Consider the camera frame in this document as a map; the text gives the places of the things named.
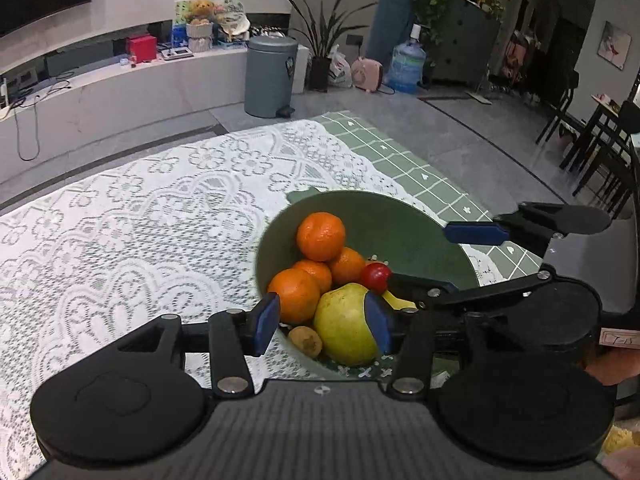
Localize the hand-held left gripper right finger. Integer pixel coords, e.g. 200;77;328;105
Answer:
364;292;531;401

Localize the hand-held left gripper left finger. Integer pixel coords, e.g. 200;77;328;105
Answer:
117;292;281;400

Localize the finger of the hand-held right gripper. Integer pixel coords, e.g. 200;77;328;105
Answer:
389;266;557;313
444;202;612;261

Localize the yellow-green pomelo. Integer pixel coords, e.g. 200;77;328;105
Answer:
313;282;383;367
381;290;417;311

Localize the orange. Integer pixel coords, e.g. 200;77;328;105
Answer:
296;212;347;262
327;247;367;287
267;268;322;325
292;259;333;295

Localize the brown kiwi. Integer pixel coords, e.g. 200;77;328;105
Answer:
287;326;323;357

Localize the red cherry tomato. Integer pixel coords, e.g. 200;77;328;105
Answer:
361;263;392;293

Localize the green colander bowl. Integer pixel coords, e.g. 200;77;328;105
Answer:
254;186;478;383

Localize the person's right hand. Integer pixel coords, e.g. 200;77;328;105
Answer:
582;345;640;387

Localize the black dining chair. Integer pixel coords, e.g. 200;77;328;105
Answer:
536;67;586;147
559;100;640;221

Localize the white lace tablecloth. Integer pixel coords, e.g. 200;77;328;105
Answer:
0;119;501;480

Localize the blue water jug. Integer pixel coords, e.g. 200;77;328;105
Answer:
389;24;427;95

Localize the pink heater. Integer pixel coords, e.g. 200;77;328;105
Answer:
351;57;384;93

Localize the white plastic bag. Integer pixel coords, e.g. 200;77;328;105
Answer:
327;45;353;88

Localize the grey trash can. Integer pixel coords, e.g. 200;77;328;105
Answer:
244;36;299;118

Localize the long-leaf potted plant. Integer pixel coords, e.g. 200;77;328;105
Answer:
281;0;378;93

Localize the white curved console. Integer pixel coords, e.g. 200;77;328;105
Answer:
0;42;308;186

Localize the red box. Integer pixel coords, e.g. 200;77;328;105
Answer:
126;35;157;64

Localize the teddy bear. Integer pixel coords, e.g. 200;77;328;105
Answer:
187;0;217;26

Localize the framed wall picture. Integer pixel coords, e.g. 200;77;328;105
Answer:
598;21;632;71

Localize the black cable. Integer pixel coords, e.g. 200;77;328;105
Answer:
14;80;71;162

